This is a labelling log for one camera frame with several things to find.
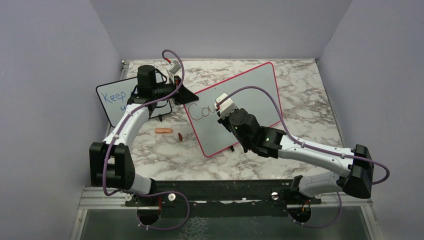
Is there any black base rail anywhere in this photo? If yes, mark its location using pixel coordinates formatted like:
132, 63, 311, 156
125, 179, 325, 218

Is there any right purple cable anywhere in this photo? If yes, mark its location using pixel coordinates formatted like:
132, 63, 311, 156
215, 86, 391, 229

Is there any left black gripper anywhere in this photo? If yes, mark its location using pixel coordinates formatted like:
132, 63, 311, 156
152, 75, 199, 106

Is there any red framed whiteboard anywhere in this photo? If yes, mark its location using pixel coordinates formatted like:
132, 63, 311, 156
184, 62, 281, 157

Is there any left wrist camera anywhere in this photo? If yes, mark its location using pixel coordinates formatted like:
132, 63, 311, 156
166, 62, 182, 78

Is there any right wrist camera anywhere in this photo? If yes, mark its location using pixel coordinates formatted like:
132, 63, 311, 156
214, 92, 238, 119

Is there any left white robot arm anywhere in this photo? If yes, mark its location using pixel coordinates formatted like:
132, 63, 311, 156
89, 61, 199, 206

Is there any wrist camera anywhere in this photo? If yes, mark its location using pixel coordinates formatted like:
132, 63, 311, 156
214, 92, 238, 119
166, 62, 182, 78

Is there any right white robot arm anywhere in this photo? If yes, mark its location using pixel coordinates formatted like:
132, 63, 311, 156
217, 108, 374, 204

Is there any aluminium frame rail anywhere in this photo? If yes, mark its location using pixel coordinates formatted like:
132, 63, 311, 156
70, 187, 137, 240

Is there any black framed written whiteboard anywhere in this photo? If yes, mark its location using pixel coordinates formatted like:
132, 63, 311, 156
96, 73, 172, 128

